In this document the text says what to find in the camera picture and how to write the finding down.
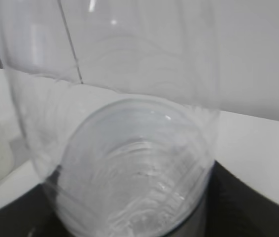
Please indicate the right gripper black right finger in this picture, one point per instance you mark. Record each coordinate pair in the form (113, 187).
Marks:
(230, 208)

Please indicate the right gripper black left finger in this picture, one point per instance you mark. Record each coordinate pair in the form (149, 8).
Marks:
(31, 215)

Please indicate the clear water bottle red label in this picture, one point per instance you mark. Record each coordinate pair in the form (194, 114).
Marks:
(118, 102)

